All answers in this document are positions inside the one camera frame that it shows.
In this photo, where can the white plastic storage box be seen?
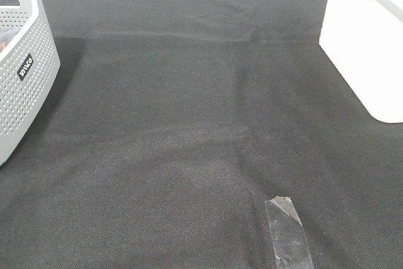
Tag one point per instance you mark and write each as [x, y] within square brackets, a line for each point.
[363, 39]

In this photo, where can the black table cloth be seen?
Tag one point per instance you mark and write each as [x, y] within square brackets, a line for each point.
[172, 122]

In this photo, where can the clear adhesive tape strip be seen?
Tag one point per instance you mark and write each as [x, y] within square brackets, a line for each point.
[290, 246]

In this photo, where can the grey cloth in basket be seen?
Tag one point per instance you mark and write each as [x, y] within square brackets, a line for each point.
[9, 39]

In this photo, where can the grey perforated laundry basket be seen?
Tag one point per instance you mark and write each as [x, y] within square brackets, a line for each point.
[29, 66]

